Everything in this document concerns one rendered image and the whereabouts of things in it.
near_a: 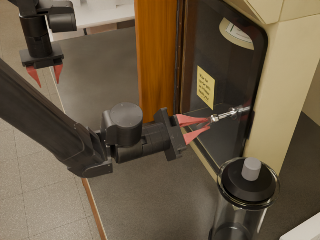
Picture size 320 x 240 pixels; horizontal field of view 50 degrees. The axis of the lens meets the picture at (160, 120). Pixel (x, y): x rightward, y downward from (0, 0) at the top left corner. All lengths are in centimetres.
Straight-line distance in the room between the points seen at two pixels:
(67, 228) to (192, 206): 122
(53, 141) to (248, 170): 32
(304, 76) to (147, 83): 45
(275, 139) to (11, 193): 175
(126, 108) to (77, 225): 143
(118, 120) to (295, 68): 32
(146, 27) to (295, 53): 40
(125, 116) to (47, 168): 171
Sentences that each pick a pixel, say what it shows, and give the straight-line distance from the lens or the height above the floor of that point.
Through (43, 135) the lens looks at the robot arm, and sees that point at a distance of 55.
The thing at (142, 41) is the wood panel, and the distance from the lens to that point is 89.
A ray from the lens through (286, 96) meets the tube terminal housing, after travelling 66.
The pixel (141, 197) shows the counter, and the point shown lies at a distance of 86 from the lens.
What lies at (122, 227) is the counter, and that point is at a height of 94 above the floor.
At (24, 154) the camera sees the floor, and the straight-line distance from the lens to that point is 241.
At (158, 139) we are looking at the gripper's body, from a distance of 65.
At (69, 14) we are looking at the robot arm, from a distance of 86.
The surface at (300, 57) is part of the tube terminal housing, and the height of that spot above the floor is 134.
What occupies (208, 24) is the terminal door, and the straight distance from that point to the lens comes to 70.
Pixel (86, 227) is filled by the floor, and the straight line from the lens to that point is 195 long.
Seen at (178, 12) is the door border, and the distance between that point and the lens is 82.
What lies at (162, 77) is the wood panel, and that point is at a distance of 97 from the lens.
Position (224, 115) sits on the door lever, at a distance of 67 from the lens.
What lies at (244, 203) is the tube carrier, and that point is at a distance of 59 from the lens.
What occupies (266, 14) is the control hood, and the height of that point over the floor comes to 143.
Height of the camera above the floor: 163
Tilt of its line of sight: 41 degrees down
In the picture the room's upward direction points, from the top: straight up
